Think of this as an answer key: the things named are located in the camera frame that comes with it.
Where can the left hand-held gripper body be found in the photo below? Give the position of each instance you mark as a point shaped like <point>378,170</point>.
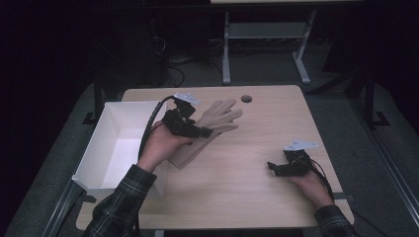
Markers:
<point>176,120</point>

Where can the grey metal desk frame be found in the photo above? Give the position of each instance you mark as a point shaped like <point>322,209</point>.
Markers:
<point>267,30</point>

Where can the black metal stand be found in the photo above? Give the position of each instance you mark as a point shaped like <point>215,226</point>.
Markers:
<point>98,98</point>
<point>370,98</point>

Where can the person's right hand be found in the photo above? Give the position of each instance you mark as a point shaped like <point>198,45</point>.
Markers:
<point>313,189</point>

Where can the black table bracket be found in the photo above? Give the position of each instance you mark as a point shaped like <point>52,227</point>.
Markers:
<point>88,198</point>

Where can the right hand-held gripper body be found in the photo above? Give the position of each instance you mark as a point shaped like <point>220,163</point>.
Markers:
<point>296,164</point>

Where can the white box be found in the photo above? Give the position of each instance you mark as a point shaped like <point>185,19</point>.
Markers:
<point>113,158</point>

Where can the aluminium rail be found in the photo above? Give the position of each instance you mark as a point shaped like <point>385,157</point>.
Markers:
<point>388,161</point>
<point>61,210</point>

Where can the person's left hand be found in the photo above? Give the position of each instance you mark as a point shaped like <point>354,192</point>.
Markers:
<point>161,144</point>

